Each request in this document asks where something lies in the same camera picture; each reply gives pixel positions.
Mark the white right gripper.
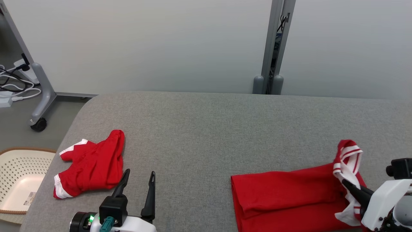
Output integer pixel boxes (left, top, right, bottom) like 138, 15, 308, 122
342, 179, 412, 231

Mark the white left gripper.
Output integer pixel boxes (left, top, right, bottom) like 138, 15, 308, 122
69, 169, 157, 232

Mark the red shorts white trim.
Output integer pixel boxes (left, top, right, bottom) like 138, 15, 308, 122
53, 130, 125, 199

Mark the red Bulls 23 jersey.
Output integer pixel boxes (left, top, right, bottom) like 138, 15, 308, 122
230, 139, 369, 232

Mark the grey fabric sofa seat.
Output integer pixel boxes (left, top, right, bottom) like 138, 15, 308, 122
19, 91, 412, 232

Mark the cream perforated laundry basket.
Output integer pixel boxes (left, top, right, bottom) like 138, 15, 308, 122
0, 147, 57, 224

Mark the grey rolling stand with caster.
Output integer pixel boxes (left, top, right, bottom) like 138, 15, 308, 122
0, 5, 98, 132

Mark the white flat power strip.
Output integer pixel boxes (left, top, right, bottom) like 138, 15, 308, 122
0, 91, 14, 108

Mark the grey partition post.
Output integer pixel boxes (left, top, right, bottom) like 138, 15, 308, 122
253, 0, 296, 95

